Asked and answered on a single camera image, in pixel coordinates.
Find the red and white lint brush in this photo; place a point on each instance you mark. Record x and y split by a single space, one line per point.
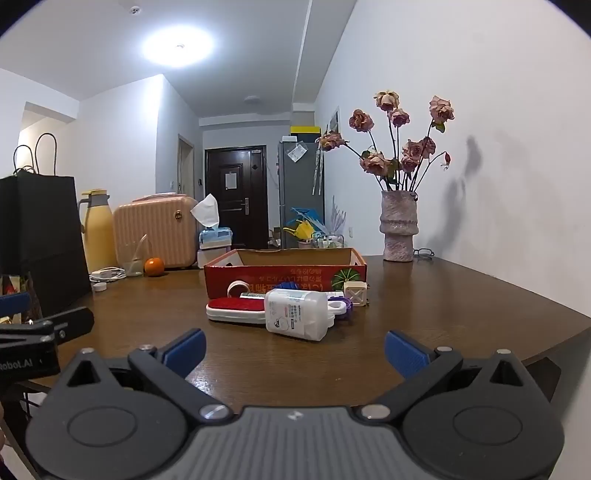
231 305

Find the blue folding rack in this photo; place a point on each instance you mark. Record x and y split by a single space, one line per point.
309 216

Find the purple and white clip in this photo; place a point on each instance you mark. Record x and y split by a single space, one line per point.
344 308

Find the cream plug adapter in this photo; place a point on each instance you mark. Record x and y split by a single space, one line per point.
355 295

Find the clear plastic bag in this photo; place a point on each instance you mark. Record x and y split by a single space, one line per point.
295 152

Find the yellow thermos jug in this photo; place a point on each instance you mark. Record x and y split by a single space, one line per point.
99 230

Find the beige interior door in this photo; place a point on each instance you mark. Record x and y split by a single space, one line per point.
185 166

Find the small white box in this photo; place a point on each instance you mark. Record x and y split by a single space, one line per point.
295 138

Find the framed wall picture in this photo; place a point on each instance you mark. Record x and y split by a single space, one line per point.
334 120

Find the white plastic bottle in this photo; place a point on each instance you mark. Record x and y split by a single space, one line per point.
295 314

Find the purple lavender bunch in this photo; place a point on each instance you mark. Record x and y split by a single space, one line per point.
336 217

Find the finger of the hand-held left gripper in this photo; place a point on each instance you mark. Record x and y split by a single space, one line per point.
14 302
69 323

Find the small white round plug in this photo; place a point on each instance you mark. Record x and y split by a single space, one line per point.
99 286

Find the blue tissue pack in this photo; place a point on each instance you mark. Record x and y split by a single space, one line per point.
215 239

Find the pink ribbed suitcase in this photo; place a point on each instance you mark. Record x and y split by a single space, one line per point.
157 230

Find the pink textured vase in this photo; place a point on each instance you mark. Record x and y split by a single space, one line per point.
399 226

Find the white paper notice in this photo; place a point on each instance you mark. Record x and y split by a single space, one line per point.
231 180

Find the white tissue sheet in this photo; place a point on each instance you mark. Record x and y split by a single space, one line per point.
205 210

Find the dark brown entrance door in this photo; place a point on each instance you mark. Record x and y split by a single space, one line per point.
235 212

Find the yellow box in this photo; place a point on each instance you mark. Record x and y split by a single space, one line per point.
304 129

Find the grey refrigerator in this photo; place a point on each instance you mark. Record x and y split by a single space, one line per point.
295 194

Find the orange fruit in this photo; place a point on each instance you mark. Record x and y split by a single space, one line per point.
154 266

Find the hanging folded umbrellas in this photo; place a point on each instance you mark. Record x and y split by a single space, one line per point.
317 170

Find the white tape roll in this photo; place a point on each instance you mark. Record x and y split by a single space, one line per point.
232 288

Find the black eyeglasses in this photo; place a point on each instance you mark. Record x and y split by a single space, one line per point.
424 252

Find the clear glass cup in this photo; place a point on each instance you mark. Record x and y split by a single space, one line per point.
134 266

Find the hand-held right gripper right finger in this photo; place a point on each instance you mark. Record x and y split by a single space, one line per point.
406 353

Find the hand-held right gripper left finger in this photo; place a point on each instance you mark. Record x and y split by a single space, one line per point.
187 350

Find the black paper bag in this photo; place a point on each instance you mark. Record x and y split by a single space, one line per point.
41 230

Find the bunch of dried roses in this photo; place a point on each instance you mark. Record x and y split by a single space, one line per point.
418 150

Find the red cardboard box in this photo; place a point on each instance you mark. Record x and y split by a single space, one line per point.
286 277

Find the round ceiling light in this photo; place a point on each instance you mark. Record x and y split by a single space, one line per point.
178 47

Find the yellow watering can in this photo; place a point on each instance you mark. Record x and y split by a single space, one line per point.
304 230

